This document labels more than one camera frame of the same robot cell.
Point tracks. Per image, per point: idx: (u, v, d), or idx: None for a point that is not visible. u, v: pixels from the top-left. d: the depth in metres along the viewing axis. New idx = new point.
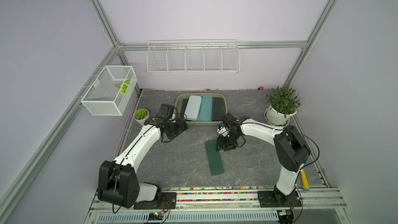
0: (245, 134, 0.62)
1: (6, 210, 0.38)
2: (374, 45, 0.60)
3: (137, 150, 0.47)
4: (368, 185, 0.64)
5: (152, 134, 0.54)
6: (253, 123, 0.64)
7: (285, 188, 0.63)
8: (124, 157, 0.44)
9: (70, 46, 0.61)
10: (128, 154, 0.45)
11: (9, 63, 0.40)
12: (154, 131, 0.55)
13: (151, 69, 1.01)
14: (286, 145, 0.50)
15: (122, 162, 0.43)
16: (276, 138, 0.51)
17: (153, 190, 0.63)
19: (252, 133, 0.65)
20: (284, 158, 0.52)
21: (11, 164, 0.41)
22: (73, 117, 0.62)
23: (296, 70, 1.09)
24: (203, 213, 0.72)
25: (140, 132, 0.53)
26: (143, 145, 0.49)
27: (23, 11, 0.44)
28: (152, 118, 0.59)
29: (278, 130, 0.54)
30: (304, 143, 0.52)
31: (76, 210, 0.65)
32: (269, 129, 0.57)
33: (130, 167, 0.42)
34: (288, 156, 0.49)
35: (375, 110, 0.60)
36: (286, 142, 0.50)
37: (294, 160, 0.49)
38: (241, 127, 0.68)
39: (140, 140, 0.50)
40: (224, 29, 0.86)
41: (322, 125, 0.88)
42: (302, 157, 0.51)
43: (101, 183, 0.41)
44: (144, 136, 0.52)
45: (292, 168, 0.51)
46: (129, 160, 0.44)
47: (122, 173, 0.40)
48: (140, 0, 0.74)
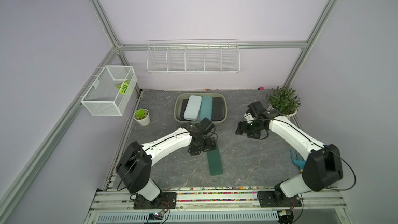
0: (272, 130, 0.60)
1: (6, 210, 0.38)
2: (374, 45, 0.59)
3: (163, 146, 0.49)
4: (368, 185, 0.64)
5: (183, 139, 0.54)
6: (287, 125, 0.56)
7: (289, 191, 0.62)
8: (150, 146, 0.47)
9: (70, 46, 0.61)
10: (155, 146, 0.48)
11: (9, 63, 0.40)
12: (186, 137, 0.55)
13: (151, 69, 1.01)
14: (322, 167, 0.44)
15: (147, 150, 0.46)
16: (312, 155, 0.44)
17: (155, 193, 0.63)
19: (280, 132, 0.58)
20: (311, 176, 0.46)
21: (11, 164, 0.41)
22: (73, 116, 0.62)
23: (297, 70, 1.09)
24: (203, 213, 0.72)
25: (173, 132, 0.55)
26: (170, 145, 0.50)
27: (23, 11, 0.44)
28: (189, 125, 0.61)
29: (316, 145, 0.47)
30: (339, 168, 0.46)
31: (76, 210, 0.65)
32: (305, 140, 0.49)
33: (149, 159, 0.43)
34: (318, 177, 0.44)
35: (376, 110, 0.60)
36: (323, 164, 0.44)
37: (323, 182, 0.45)
38: (271, 122, 0.60)
39: (170, 139, 0.52)
40: (224, 29, 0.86)
41: (322, 125, 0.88)
42: (331, 181, 0.45)
43: (125, 157, 0.45)
44: (175, 137, 0.53)
45: (315, 186, 0.46)
46: (152, 152, 0.46)
47: (141, 160, 0.42)
48: (140, 0, 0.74)
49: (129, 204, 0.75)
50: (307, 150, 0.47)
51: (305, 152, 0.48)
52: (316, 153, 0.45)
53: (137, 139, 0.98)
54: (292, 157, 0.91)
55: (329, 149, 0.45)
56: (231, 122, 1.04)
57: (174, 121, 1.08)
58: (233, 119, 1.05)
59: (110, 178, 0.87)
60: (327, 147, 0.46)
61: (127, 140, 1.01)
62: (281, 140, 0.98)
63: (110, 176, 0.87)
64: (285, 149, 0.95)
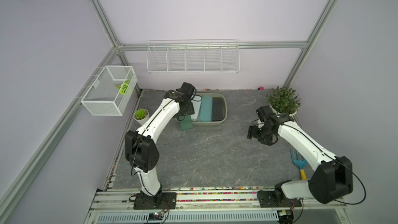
0: (281, 136, 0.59)
1: (6, 210, 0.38)
2: (374, 44, 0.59)
3: (157, 123, 0.51)
4: (368, 184, 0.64)
5: (169, 109, 0.55)
6: (298, 131, 0.53)
7: (290, 193, 0.62)
8: (144, 128, 0.49)
9: (70, 46, 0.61)
10: (148, 126, 0.49)
11: (10, 64, 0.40)
12: (171, 107, 0.56)
13: (151, 69, 1.01)
14: (331, 180, 0.42)
15: (144, 131, 0.48)
16: (322, 166, 0.42)
17: (156, 186, 0.64)
19: (289, 139, 0.56)
20: (318, 187, 0.45)
21: (10, 164, 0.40)
22: (72, 117, 0.62)
23: (296, 71, 1.10)
24: (203, 213, 0.72)
25: (160, 107, 0.55)
26: (161, 119, 0.52)
27: (23, 12, 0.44)
28: (172, 93, 0.60)
29: (328, 155, 0.45)
30: (350, 182, 0.44)
31: (76, 210, 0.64)
32: (315, 149, 0.47)
33: (150, 139, 0.46)
34: (327, 189, 0.42)
35: (376, 110, 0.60)
36: (333, 176, 0.42)
37: (330, 195, 0.43)
38: (280, 127, 0.58)
39: (159, 114, 0.53)
40: (224, 29, 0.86)
41: (322, 125, 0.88)
42: (340, 193, 0.44)
43: (127, 147, 0.48)
44: (164, 110, 0.54)
45: (323, 198, 0.44)
46: (149, 131, 0.48)
47: (143, 143, 0.45)
48: (140, 0, 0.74)
49: (129, 204, 0.75)
50: (316, 160, 0.45)
51: (315, 162, 0.46)
52: (326, 164, 0.43)
53: None
54: (292, 157, 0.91)
55: (341, 162, 0.43)
56: (230, 122, 1.04)
57: (174, 121, 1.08)
58: (233, 119, 1.05)
59: (110, 178, 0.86)
60: (339, 158, 0.44)
61: None
62: (281, 140, 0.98)
63: (110, 176, 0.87)
64: (285, 149, 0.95)
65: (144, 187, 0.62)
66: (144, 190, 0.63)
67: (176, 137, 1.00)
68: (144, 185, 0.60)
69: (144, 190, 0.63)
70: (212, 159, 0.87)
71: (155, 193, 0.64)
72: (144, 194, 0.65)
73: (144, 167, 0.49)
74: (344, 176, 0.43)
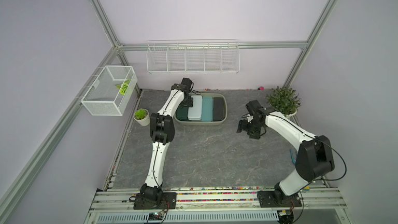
0: (268, 125, 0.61)
1: (6, 210, 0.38)
2: (374, 44, 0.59)
3: (172, 107, 0.67)
4: (367, 184, 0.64)
5: (179, 96, 0.72)
6: (281, 118, 0.59)
7: (288, 189, 0.63)
8: (164, 111, 0.65)
9: (70, 46, 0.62)
10: (166, 108, 0.66)
11: (10, 64, 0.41)
12: (180, 94, 0.73)
13: (151, 69, 1.01)
14: (312, 156, 0.46)
15: (164, 113, 0.64)
16: (304, 145, 0.46)
17: (159, 176, 0.68)
19: (274, 126, 0.61)
20: (303, 166, 0.48)
21: (10, 165, 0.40)
22: (73, 117, 0.62)
23: (296, 71, 1.10)
24: (203, 213, 0.72)
25: (170, 95, 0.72)
26: (174, 103, 0.69)
27: (24, 12, 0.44)
28: (177, 84, 0.77)
29: (308, 135, 0.50)
30: (331, 158, 0.48)
31: (76, 211, 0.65)
32: (297, 131, 0.52)
33: (170, 117, 0.62)
34: (310, 166, 0.46)
35: (375, 110, 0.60)
36: (313, 152, 0.46)
37: (315, 171, 0.47)
38: (267, 117, 0.63)
39: (172, 100, 0.70)
40: (224, 29, 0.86)
41: (322, 125, 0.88)
42: (324, 170, 0.47)
43: (152, 125, 0.65)
44: (174, 97, 0.71)
45: (309, 177, 0.47)
46: (167, 113, 0.64)
47: (167, 122, 0.63)
48: None
49: (129, 204, 0.75)
50: (298, 140, 0.50)
51: (297, 143, 0.50)
52: (308, 143, 0.47)
53: (137, 139, 0.98)
54: (292, 157, 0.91)
55: (321, 139, 0.47)
56: (230, 123, 1.04)
57: (174, 121, 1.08)
58: (233, 119, 1.05)
59: (110, 178, 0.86)
60: (319, 138, 0.48)
61: (127, 140, 1.01)
62: (282, 140, 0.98)
63: (110, 176, 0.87)
64: (285, 149, 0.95)
65: (151, 176, 0.66)
66: (148, 178, 0.66)
67: (176, 137, 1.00)
68: (153, 168, 0.66)
69: (148, 180, 0.66)
70: (212, 159, 0.87)
71: (159, 187, 0.67)
72: (147, 186, 0.65)
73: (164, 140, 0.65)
74: (326, 154, 0.47)
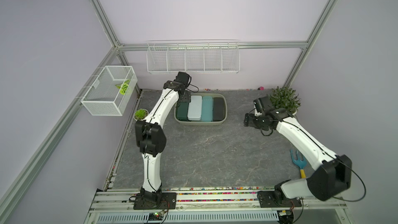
0: (280, 131, 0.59)
1: (6, 210, 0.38)
2: (374, 44, 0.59)
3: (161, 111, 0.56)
4: (367, 184, 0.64)
5: (171, 98, 0.60)
6: (297, 128, 0.52)
7: (289, 193, 0.62)
8: (151, 117, 0.54)
9: (70, 46, 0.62)
10: (154, 114, 0.55)
11: (10, 63, 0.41)
12: (172, 95, 0.61)
13: (151, 69, 1.01)
14: (332, 180, 0.42)
15: (151, 120, 0.53)
16: (324, 167, 0.42)
17: (157, 181, 0.65)
19: (288, 135, 0.54)
20: (318, 186, 0.45)
21: (9, 165, 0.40)
22: (73, 117, 0.62)
23: (296, 71, 1.10)
24: (203, 213, 0.72)
25: (162, 96, 0.60)
26: (166, 106, 0.58)
27: (23, 11, 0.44)
28: (170, 82, 0.65)
29: (328, 154, 0.45)
30: (349, 180, 0.44)
31: (76, 211, 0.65)
32: (316, 148, 0.46)
33: (158, 126, 0.51)
34: (327, 189, 0.42)
35: (375, 110, 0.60)
36: (333, 176, 0.42)
37: (330, 195, 0.44)
38: (279, 123, 0.56)
39: (162, 102, 0.58)
40: (224, 29, 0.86)
41: (322, 125, 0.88)
42: (339, 192, 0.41)
43: (137, 135, 0.54)
44: (165, 99, 0.59)
45: (321, 196, 0.45)
46: (155, 119, 0.53)
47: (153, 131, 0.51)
48: None
49: (129, 204, 0.75)
50: (317, 159, 0.45)
51: (315, 161, 0.45)
52: (328, 164, 0.42)
53: None
54: (292, 157, 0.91)
55: (342, 160, 0.43)
56: (230, 123, 1.04)
57: (174, 121, 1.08)
58: (233, 119, 1.05)
59: (110, 178, 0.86)
60: (340, 158, 0.43)
61: (127, 140, 1.01)
62: (282, 140, 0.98)
63: (110, 176, 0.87)
64: (285, 149, 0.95)
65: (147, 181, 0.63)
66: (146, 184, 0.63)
67: (176, 137, 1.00)
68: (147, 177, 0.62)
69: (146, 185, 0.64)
70: (212, 159, 0.87)
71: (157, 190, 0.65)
72: (146, 190, 0.65)
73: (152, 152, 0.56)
74: (344, 175, 0.43)
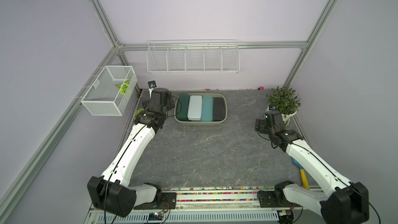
0: (289, 154, 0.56)
1: (6, 209, 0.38)
2: (374, 44, 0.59)
3: (127, 161, 0.42)
4: (367, 184, 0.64)
5: (141, 139, 0.47)
6: (308, 152, 0.51)
7: (290, 197, 0.63)
8: (112, 172, 0.40)
9: (70, 46, 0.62)
10: (117, 166, 0.41)
11: (11, 63, 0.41)
12: (144, 134, 0.48)
13: (151, 69, 1.01)
14: (347, 209, 0.40)
15: (110, 177, 0.39)
16: (337, 194, 0.40)
17: (153, 191, 0.63)
19: (297, 158, 0.54)
20: (332, 215, 0.42)
21: (9, 164, 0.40)
22: (72, 117, 0.62)
23: (296, 71, 1.10)
24: (203, 213, 0.72)
25: (130, 137, 0.47)
26: (134, 151, 0.44)
27: (23, 11, 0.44)
28: (144, 115, 0.52)
29: (341, 180, 0.43)
30: (367, 210, 0.42)
31: (76, 211, 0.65)
32: (328, 173, 0.45)
33: (119, 185, 0.38)
34: (342, 219, 0.40)
35: (376, 110, 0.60)
36: (349, 205, 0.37)
37: None
38: (289, 146, 0.55)
39: (130, 146, 0.45)
40: (224, 29, 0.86)
41: (322, 125, 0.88)
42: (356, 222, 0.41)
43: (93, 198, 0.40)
44: (133, 140, 0.46)
45: None
46: (117, 174, 0.40)
47: (112, 194, 0.37)
48: None
49: None
50: (330, 186, 0.43)
51: (328, 187, 0.43)
52: (341, 192, 0.40)
53: None
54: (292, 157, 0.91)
55: (357, 188, 0.41)
56: (230, 123, 1.04)
57: (174, 121, 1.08)
58: (233, 119, 1.05)
59: None
60: (354, 185, 0.41)
61: None
62: None
63: None
64: None
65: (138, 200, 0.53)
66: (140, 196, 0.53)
67: (176, 137, 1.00)
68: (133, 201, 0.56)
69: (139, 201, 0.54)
70: (212, 159, 0.87)
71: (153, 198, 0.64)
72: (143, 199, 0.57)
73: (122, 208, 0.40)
74: (360, 205, 0.41)
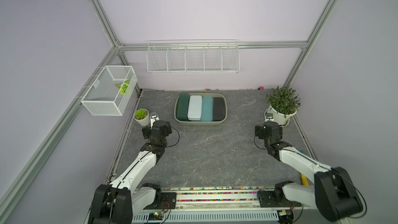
0: (283, 160, 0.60)
1: (6, 210, 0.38)
2: (374, 44, 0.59)
3: (134, 174, 0.48)
4: (366, 184, 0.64)
5: (147, 161, 0.54)
6: (295, 152, 0.58)
7: (289, 195, 0.62)
8: (120, 180, 0.45)
9: (70, 46, 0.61)
10: (125, 177, 0.46)
11: (10, 63, 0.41)
12: (149, 158, 0.56)
13: (151, 69, 1.01)
14: (329, 188, 0.43)
15: (119, 185, 0.43)
16: (317, 174, 0.45)
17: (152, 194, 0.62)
19: (288, 162, 0.60)
20: (323, 201, 0.44)
21: (8, 165, 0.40)
22: (72, 117, 0.62)
23: (296, 71, 1.10)
24: (203, 213, 0.72)
25: (138, 157, 0.55)
26: (140, 170, 0.50)
27: (23, 11, 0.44)
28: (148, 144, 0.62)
29: (323, 167, 0.48)
30: (354, 194, 0.43)
31: (76, 211, 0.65)
32: (311, 163, 0.51)
33: (127, 191, 0.41)
34: (328, 200, 0.42)
35: (376, 110, 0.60)
36: (330, 184, 0.43)
37: (335, 208, 0.42)
38: (280, 153, 0.63)
39: (137, 165, 0.51)
40: (224, 29, 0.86)
41: (322, 125, 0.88)
42: (347, 208, 0.42)
43: (94, 208, 0.40)
44: (141, 161, 0.53)
45: (330, 215, 0.42)
46: (125, 183, 0.44)
47: (119, 197, 0.40)
48: None
49: None
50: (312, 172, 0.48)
51: None
52: (322, 173, 0.45)
53: (137, 139, 0.98)
54: None
55: (338, 172, 0.45)
56: (230, 123, 1.04)
57: (174, 121, 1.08)
58: (233, 119, 1.05)
59: (110, 178, 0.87)
60: (336, 170, 0.45)
61: (127, 140, 1.01)
62: None
63: (110, 176, 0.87)
64: None
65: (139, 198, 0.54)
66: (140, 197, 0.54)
67: (176, 137, 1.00)
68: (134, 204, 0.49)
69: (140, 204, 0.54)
70: (212, 159, 0.87)
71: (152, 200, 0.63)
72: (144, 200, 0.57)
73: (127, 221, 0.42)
74: (347, 189, 0.43)
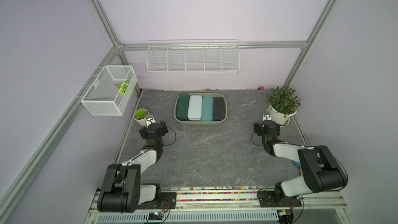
0: (278, 154, 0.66)
1: (6, 210, 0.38)
2: (374, 44, 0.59)
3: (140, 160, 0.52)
4: (366, 184, 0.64)
5: (151, 154, 0.60)
6: (285, 143, 0.63)
7: (288, 191, 0.63)
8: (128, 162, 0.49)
9: (70, 46, 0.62)
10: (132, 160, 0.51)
11: (11, 64, 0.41)
12: (151, 153, 0.61)
13: (151, 69, 1.01)
14: (311, 160, 0.48)
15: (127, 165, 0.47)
16: (300, 150, 0.50)
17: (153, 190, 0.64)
19: (281, 153, 0.65)
20: (308, 176, 0.48)
21: (8, 165, 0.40)
22: (73, 117, 0.62)
23: (296, 71, 1.10)
24: (203, 213, 0.72)
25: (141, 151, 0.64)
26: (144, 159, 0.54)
27: (23, 12, 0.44)
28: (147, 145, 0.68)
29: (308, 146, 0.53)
30: (335, 166, 0.47)
31: (76, 211, 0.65)
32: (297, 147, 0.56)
33: (137, 167, 0.45)
34: (312, 171, 0.46)
35: (376, 110, 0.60)
36: (311, 157, 0.48)
37: (318, 177, 0.45)
38: (274, 147, 0.68)
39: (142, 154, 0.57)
40: (224, 29, 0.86)
41: (322, 125, 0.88)
42: (330, 178, 0.45)
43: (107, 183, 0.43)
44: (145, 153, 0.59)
45: (317, 187, 0.45)
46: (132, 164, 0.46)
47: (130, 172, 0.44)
48: None
49: None
50: None
51: None
52: (305, 149, 0.50)
53: (137, 139, 0.98)
54: None
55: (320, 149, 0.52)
56: (230, 122, 1.04)
57: (174, 121, 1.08)
58: (233, 119, 1.05)
59: None
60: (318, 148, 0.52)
61: (127, 140, 1.01)
62: None
63: None
64: None
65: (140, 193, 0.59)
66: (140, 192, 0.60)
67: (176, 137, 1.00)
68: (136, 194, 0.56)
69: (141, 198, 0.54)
70: (212, 159, 0.87)
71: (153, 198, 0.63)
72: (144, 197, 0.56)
73: (136, 198, 0.44)
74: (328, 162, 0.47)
